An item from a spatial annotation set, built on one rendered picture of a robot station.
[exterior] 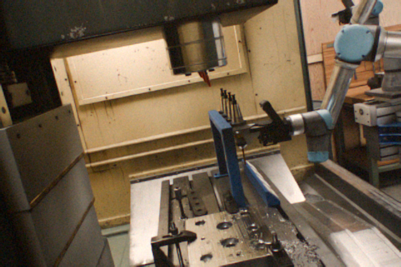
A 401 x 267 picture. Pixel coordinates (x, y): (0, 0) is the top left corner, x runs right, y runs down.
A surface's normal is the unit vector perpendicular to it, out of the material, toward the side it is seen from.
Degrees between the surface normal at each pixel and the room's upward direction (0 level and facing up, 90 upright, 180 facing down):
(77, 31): 90
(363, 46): 88
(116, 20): 90
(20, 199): 90
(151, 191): 24
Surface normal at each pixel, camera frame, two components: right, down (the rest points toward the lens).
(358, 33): -0.52, 0.29
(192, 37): -0.01, 0.22
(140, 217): -0.11, -0.79
